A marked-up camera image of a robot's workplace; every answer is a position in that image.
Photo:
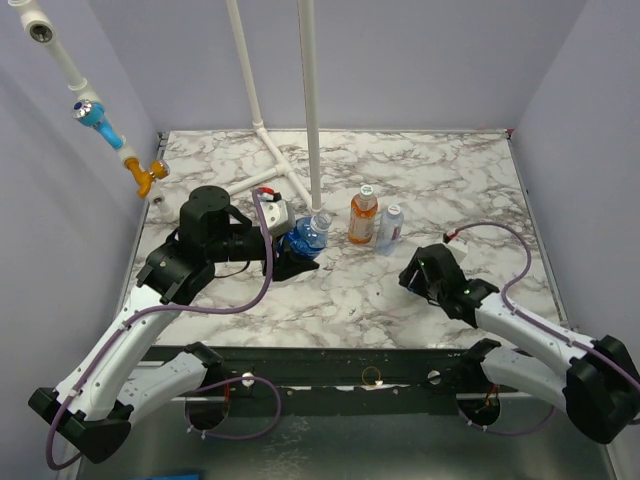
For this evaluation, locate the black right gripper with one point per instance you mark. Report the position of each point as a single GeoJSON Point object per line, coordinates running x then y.
{"type": "Point", "coordinates": [417, 275]}

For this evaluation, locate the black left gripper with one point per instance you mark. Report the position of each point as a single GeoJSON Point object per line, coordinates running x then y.
{"type": "Point", "coordinates": [289, 262]}

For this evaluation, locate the blue object at bottom edge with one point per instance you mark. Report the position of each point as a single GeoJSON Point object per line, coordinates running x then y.
{"type": "Point", "coordinates": [185, 476]}

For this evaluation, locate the blue plastic faucet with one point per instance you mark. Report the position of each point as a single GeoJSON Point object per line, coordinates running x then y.
{"type": "Point", "coordinates": [91, 114]}

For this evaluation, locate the yellow plastic faucet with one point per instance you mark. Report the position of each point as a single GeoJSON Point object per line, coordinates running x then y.
{"type": "Point", "coordinates": [145, 178]}

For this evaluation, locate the orange tea bottle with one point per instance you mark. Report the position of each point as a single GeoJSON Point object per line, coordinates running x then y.
{"type": "Point", "coordinates": [364, 207]}

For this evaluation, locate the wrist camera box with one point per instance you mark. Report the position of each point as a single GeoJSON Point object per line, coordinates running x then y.
{"type": "Point", "coordinates": [459, 249]}
{"type": "Point", "coordinates": [279, 216]}

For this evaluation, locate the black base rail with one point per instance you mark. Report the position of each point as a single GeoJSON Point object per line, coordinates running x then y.
{"type": "Point", "coordinates": [349, 382]}

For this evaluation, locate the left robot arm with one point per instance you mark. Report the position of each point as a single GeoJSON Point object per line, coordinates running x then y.
{"type": "Point", "coordinates": [95, 407]}

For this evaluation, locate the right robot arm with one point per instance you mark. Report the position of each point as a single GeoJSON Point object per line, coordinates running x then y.
{"type": "Point", "coordinates": [593, 381]}

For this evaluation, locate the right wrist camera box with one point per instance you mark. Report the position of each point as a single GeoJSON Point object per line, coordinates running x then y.
{"type": "Point", "coordinates": [459, 249]}

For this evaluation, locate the white vertical pole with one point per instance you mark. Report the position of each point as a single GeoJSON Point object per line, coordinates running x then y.
{"type": "Point", "coordinates": [306, 19]}

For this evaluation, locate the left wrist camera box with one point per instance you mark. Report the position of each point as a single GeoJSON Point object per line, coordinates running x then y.
{"type": "Point", "coordinates": [279, 216]}

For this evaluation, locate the blue label Pocari bottle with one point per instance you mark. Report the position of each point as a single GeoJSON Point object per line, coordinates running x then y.
{"type": "Point", "coordinates": [309, 237]}

